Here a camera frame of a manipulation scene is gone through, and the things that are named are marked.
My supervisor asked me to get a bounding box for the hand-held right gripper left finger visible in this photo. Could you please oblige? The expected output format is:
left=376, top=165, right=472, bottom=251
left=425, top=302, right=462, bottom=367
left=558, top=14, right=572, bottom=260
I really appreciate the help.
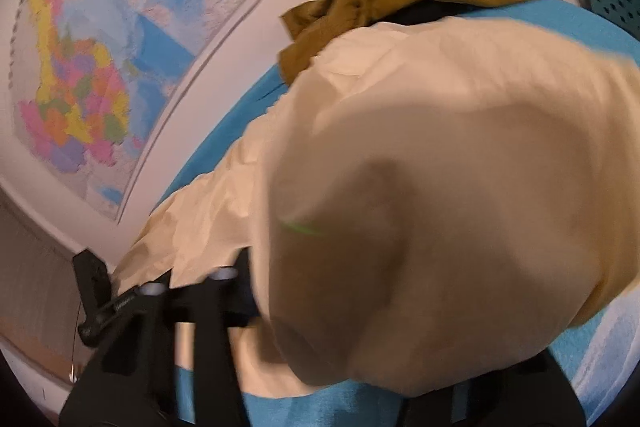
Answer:
left=59, top=252, right=262, bottom=427

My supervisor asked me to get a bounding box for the grey door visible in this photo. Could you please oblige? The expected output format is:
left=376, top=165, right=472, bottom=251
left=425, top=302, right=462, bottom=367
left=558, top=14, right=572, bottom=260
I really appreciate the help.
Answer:
left=0, top=194, right=108, bottom=388

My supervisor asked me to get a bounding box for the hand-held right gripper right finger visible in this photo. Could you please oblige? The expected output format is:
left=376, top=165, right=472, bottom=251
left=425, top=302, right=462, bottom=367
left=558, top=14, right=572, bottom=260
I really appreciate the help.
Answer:
left=400, top=349, right=587, bottom=427

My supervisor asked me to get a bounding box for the blue table cover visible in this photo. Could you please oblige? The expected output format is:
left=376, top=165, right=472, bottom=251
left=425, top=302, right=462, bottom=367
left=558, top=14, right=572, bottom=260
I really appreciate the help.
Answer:
left=150, top=0, right=640, bottom=427

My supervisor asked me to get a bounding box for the cream jacket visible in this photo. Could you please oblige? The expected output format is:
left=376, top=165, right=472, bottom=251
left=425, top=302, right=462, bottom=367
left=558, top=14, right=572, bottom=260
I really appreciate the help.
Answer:
left=112, top=14, right=640, bottom=400

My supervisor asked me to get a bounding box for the colourful wall map poster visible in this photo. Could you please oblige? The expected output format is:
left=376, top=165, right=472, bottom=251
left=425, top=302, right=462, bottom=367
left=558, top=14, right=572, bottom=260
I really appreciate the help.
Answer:
left=7, top=0, right=251, bottom=223

